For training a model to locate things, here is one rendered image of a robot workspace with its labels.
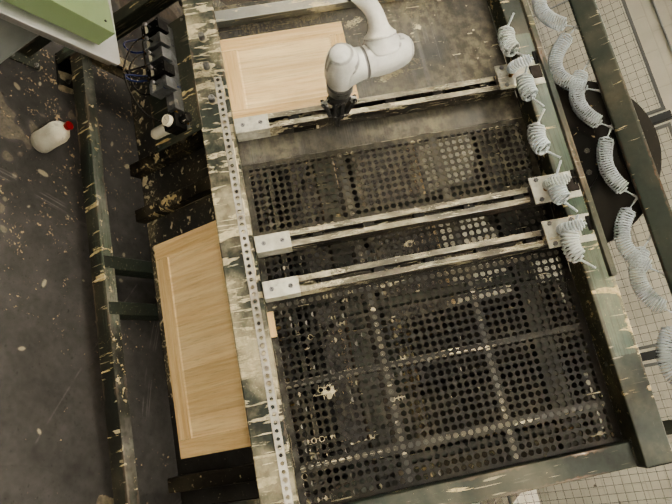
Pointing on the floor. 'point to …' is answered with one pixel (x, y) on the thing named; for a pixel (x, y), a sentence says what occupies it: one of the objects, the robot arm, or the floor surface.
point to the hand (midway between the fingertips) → (337, 118)
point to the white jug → (51, 136)
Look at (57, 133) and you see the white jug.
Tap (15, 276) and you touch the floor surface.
